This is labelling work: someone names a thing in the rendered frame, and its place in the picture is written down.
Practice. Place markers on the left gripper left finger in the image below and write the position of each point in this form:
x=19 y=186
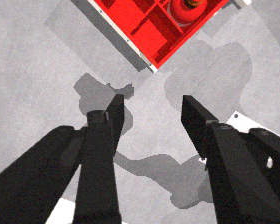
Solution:
x=33 y=184

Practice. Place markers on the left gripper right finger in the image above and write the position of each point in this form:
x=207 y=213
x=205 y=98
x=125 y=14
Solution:
x=243 y=190

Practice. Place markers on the red plastic crate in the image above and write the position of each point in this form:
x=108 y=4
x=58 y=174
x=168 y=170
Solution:
x=150 y=27

